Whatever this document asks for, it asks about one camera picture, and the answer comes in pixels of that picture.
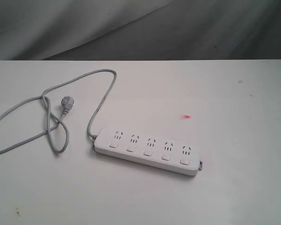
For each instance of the white five-outlet power strip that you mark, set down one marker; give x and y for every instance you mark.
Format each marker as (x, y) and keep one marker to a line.
(155, 151)

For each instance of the gray cable plug connector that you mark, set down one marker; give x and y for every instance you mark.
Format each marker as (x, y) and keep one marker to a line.
(67, 103)

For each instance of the grey backdrop cloth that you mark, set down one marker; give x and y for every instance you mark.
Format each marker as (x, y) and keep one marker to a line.
(140, 29)

